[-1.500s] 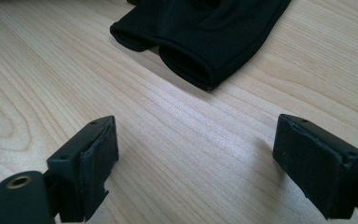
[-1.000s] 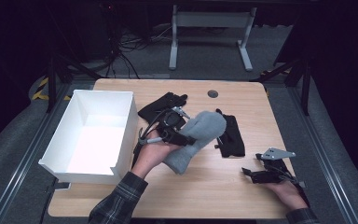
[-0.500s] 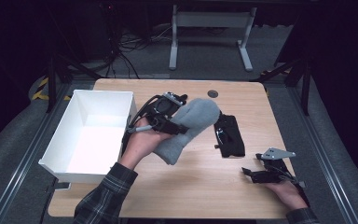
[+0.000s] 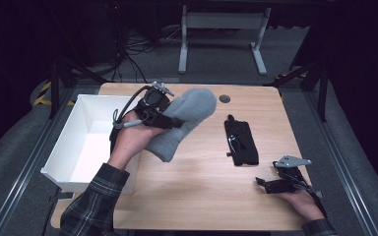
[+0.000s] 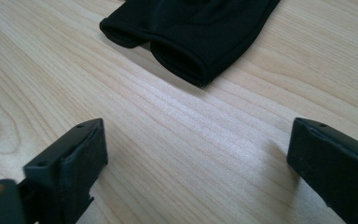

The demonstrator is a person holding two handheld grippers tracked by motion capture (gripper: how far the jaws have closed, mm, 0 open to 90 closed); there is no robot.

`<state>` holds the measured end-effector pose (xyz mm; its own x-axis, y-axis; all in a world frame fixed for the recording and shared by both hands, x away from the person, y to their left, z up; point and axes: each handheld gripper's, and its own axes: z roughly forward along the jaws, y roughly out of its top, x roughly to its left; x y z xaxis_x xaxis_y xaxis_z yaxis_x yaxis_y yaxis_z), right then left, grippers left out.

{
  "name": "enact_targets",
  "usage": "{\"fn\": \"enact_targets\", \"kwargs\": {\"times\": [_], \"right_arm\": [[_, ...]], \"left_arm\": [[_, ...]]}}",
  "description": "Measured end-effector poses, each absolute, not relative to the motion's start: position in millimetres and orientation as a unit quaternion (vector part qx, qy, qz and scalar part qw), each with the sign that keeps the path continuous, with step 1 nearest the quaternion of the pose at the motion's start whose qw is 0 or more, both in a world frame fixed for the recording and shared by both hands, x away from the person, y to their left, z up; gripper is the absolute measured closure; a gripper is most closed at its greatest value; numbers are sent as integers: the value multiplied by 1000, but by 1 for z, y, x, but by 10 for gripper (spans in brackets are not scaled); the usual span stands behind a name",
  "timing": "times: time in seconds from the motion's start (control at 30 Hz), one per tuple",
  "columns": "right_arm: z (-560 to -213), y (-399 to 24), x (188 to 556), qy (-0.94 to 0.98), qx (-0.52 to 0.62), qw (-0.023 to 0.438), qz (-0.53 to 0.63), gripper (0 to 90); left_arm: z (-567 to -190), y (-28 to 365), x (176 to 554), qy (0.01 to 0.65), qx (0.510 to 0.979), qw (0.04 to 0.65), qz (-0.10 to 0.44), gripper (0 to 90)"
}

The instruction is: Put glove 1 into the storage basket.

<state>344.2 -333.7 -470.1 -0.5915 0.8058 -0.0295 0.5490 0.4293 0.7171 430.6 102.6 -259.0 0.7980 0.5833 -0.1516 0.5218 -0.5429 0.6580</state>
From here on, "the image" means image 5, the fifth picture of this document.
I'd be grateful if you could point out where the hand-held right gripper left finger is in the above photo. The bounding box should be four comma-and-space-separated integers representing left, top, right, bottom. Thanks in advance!
18, 118, 109, 224

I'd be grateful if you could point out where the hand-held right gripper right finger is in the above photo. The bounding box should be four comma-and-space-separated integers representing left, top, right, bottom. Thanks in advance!
286, 117, 358, 224

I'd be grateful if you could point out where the black glove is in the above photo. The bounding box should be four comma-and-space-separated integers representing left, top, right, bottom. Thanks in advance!
99, 0, 282, 89

